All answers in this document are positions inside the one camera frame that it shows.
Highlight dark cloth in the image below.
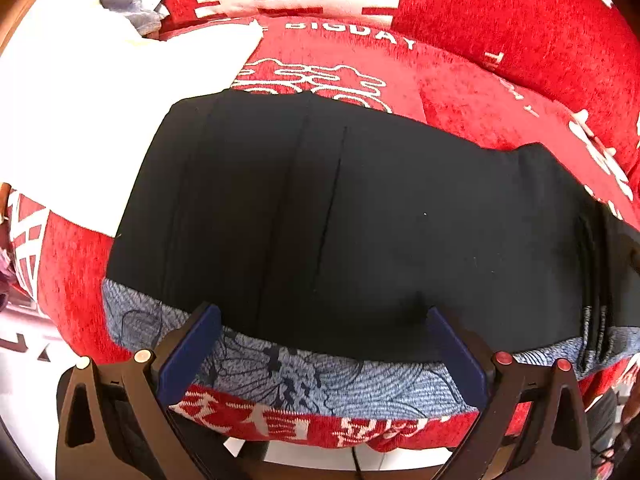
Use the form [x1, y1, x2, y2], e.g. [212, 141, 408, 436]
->
[582, 385, 640, 480]

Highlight black pants with patterned waistband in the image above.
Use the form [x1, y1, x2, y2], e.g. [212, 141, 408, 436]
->
[101, 89, 640, 418]

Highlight red printed sofa blanket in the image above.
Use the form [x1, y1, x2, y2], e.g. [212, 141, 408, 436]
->
[7, 0, 640, 453]

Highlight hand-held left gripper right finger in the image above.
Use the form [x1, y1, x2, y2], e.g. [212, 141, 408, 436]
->
[426, 306, 593, 480]

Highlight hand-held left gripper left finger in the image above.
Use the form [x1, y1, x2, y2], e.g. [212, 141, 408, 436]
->
[55, 302, 223, 480]

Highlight wooden sofa frame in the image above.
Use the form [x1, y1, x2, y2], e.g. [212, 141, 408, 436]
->
[0, 0, 76, 56]

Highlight white cloth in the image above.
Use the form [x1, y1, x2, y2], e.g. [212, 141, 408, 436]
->
[0, 0, 263, 236]

